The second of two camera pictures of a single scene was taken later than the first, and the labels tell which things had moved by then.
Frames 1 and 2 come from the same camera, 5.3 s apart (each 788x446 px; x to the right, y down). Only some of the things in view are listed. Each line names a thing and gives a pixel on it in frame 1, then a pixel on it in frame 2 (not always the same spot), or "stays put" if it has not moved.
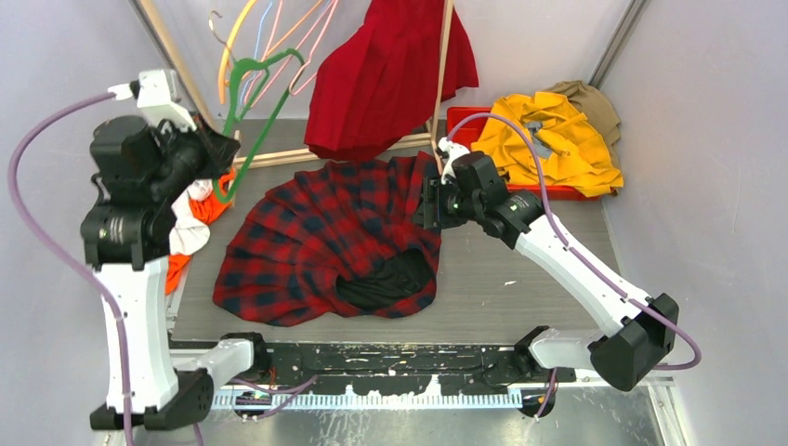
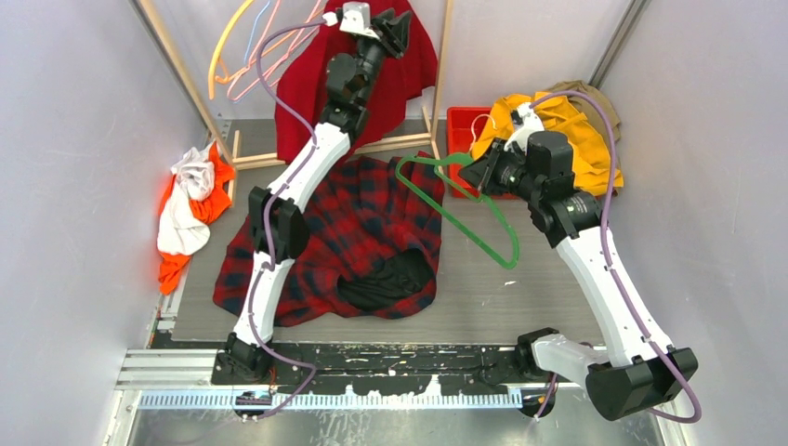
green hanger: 241,67 → 435,163
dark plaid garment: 337,237 stays put
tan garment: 586,99 stays put
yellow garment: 572,152 stays put
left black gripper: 217,150 → 393,31
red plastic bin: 463,126 stays put
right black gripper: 435,192 → 481,173
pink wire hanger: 304,67 → 257,48
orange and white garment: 188,232 stays put
